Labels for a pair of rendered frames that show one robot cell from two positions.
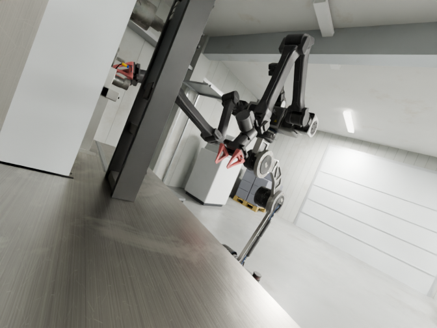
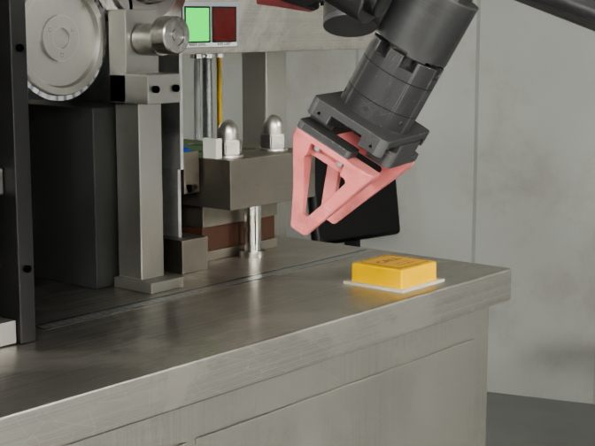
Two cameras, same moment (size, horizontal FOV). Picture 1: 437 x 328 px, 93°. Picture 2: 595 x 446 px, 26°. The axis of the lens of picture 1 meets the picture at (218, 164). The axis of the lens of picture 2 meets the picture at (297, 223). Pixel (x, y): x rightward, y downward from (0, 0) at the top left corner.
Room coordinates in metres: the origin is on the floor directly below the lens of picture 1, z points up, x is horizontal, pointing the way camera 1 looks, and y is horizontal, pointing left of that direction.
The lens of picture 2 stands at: (0.53, -0.95, 1.20)
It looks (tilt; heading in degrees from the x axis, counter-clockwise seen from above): 9 degrees down; 75
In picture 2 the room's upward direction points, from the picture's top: straight up
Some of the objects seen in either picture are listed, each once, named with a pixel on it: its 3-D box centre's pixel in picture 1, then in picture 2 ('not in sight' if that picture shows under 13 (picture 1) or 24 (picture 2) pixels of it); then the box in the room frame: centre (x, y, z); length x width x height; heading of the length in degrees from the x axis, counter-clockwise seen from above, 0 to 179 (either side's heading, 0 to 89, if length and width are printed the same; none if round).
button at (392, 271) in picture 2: not in sight; (394, 272); (1.00, 0.41, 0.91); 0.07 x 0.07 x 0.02; 36
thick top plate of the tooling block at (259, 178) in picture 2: not in sight; (159, 166); (0.79, 0.74, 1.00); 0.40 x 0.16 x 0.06; 126
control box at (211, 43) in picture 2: not in sight; (181, 24); (0.86, 0.99, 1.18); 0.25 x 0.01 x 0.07; 36
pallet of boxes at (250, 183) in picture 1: (261, 188); not in sight; (6.45, -1.50, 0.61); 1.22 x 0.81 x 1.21; 142
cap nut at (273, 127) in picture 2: not in sight; (273, 132); (0.92, 0.63, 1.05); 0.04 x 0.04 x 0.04
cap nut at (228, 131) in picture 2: not in sight; (227, 138); (0.85, 0.57, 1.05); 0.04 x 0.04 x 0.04
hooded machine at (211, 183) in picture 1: (217, 168); not in sight; (4.66, -0.02, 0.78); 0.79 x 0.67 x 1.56; 142
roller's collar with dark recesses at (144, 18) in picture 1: (140, 11); not in sight; (0.55, 0.34, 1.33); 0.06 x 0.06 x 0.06; 36
